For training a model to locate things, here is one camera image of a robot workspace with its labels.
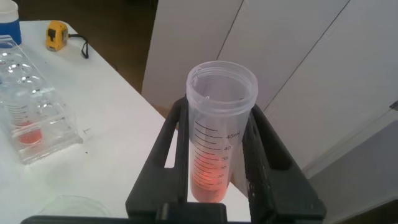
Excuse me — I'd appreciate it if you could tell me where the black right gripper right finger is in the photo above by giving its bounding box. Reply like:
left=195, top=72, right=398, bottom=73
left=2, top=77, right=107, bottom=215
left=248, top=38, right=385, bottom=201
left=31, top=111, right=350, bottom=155
left=242, top=104, right=327, bottom=224

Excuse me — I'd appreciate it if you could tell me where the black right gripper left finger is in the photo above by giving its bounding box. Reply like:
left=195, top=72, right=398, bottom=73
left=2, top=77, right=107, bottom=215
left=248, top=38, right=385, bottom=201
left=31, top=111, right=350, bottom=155
left=126, top=96, right=190, bottom=218

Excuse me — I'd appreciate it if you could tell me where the test tube with red pigment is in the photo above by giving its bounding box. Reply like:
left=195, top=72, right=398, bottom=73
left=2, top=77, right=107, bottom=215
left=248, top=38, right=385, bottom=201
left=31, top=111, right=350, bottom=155
left=2, top=99, right=44, bottom=147
left=185, top=60, right=259, bottom=203

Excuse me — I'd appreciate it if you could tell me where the clear glass beaker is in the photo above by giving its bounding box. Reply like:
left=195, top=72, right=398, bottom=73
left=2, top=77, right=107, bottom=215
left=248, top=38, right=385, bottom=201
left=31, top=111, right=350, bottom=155
left=37, top=195, right=111, bottom=218

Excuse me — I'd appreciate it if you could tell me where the clear acrylic test tube rack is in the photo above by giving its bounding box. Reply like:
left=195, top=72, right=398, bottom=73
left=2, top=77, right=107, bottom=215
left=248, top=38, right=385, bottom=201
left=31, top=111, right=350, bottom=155
left=0, top=34, right=84, bottom=165

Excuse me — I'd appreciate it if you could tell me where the white folding screen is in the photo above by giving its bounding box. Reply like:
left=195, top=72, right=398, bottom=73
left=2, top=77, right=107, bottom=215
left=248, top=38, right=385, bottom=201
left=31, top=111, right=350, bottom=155
left=141, top=0, right=398, bottom=215

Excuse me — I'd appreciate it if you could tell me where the yellow tape measure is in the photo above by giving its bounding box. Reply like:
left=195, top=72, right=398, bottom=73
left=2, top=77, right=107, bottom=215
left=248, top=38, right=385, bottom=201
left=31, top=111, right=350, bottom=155
left=45, top=20, right=90, bottom=60

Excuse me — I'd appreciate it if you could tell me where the blue and white paper cup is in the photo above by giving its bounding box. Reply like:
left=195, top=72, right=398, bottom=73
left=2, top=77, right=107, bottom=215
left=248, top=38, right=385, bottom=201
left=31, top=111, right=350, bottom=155
left=0, top=0, right=22, bottom=46

